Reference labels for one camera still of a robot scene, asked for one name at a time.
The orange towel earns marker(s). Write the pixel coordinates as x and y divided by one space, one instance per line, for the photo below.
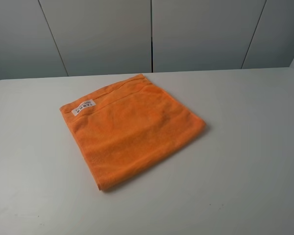
134 126

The white towel label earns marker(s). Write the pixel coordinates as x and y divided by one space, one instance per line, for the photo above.
82 106

